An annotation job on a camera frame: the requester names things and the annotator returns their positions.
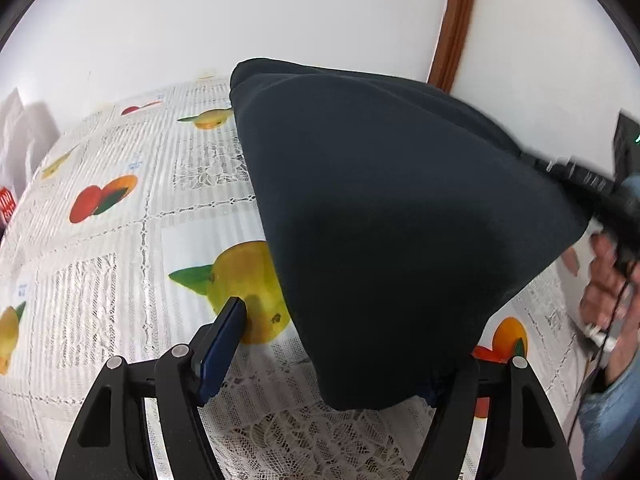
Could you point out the fruit print lace tablecloth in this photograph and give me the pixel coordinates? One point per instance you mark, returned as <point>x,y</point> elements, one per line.
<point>125,270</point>

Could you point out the person's right hand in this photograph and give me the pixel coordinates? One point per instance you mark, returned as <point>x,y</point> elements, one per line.
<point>602,290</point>

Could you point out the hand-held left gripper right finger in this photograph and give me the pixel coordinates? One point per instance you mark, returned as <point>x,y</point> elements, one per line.
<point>460,410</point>

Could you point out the white plastic bag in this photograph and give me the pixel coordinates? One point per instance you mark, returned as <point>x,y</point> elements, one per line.
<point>25,135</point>

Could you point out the brown wooden trim strip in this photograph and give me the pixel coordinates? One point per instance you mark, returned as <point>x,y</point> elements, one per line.
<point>457,20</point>

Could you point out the person's right forearm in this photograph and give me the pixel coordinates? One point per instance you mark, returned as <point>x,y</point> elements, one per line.
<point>615,420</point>

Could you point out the red packet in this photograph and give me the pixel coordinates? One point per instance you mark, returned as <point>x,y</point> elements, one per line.
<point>6,204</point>

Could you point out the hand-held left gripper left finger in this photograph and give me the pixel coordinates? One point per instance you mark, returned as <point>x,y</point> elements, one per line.
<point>220,355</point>

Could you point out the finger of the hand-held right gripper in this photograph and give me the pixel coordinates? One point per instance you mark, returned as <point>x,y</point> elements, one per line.
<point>575,175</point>

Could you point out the dark navy garment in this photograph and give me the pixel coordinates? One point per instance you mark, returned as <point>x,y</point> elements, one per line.
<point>390,220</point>

